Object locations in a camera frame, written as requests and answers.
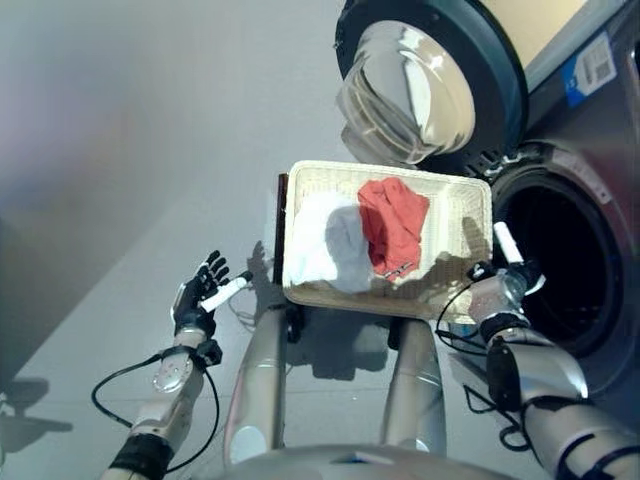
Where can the cream wicker laundry basket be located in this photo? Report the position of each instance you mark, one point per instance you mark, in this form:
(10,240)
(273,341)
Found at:
(450,220)

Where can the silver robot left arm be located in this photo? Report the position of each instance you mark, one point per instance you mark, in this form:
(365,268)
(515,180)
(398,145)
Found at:
(170,380)

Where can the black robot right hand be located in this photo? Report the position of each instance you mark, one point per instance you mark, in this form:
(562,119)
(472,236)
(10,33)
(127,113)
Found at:
(507,245)

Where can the blue white barcode sticker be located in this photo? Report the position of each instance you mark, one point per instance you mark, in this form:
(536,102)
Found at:
(590,70)

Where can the orange-red garment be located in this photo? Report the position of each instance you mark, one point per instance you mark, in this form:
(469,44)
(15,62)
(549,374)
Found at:
(395,215)

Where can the silver robot left leg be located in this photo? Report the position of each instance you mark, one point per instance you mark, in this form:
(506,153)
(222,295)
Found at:
(265,370)

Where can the silver robot leg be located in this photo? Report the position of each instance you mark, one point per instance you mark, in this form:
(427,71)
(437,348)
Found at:
(265,370)
(415,380)

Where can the silver robot right leg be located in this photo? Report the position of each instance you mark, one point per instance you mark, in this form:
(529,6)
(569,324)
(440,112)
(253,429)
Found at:
(415,380)

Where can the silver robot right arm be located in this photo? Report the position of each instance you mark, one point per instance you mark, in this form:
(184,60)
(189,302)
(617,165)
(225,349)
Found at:
(545,360)

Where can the grey front-load washing machine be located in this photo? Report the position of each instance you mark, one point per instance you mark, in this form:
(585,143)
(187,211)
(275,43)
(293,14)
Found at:
(590,200)

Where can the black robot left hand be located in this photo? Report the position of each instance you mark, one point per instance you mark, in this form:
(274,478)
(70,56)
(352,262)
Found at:
(192,305)

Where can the white garment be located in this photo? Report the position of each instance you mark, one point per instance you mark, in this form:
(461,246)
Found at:
(315,240)

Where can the grey robot torso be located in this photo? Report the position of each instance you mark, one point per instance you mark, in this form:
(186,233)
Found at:
(350,465)

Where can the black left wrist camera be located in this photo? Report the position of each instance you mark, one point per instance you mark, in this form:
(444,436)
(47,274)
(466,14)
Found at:
(210,352)

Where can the round glass washing machine door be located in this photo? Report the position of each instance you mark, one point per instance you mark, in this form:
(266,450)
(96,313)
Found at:
(500,75)

